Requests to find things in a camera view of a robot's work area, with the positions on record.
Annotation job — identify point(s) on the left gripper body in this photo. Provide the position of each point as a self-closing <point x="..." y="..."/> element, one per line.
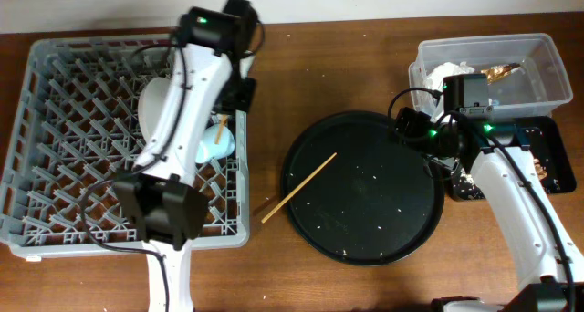
<point x="245" y="98"/>

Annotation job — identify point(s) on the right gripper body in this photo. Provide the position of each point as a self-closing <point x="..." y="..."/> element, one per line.
<point x="411" y="127"/>

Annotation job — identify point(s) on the wooden chopstick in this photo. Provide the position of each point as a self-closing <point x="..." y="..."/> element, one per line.
<point x="287" y="198"/>
<point x="222" y="125"/>

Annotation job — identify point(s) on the food scraps and rice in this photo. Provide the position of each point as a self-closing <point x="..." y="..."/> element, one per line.
<point x="463" y="186"/>

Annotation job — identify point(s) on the white napkin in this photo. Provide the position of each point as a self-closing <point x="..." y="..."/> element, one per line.
<point x="434" y="80"/>

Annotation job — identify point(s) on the blue cup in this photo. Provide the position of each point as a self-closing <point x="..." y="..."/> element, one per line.
<point x="208" y="150"/>

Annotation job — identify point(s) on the brown snack wrapper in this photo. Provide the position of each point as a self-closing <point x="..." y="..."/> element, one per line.
<point x="497" y="73"/>

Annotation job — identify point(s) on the grey round plate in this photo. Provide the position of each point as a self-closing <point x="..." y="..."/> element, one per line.
<point x="150" y="105"/>

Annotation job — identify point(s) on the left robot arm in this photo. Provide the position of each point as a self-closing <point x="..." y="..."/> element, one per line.
<point x="210" y="74"/>

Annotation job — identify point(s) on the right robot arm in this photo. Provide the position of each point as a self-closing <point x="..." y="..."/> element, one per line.
<point x="497" y="155"/>

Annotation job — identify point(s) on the grey plastic dishwasher rack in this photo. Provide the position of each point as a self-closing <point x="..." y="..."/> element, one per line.
<point x="69" y="118"/>

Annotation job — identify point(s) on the round black serving tray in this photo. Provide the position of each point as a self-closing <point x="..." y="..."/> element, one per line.
<point x="374" y="204"/>

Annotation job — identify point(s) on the black rectangular tray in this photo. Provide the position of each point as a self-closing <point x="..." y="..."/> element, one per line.
<point x="545" y="142"/>

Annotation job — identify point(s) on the clear plastic bin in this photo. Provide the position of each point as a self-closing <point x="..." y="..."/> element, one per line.
<point x="539" y="86"/>

